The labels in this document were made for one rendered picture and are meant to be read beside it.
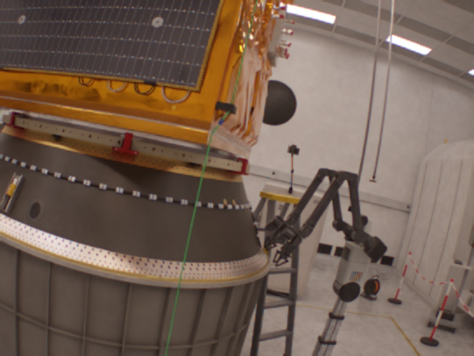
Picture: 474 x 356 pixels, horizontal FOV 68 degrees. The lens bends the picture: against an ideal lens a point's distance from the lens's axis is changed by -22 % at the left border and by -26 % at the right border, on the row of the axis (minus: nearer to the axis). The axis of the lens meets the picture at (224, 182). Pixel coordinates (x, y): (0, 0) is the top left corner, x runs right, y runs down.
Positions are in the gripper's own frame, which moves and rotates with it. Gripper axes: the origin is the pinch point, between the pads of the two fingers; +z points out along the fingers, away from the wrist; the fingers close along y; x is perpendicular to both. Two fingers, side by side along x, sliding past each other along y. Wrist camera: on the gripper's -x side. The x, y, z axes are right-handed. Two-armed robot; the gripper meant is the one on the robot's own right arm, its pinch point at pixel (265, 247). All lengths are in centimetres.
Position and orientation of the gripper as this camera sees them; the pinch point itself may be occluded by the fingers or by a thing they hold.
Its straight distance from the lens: 295.0
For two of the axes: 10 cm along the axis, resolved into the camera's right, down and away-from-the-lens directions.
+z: -6.8, 7.3, 0.2
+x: 7.3, 6.8, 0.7
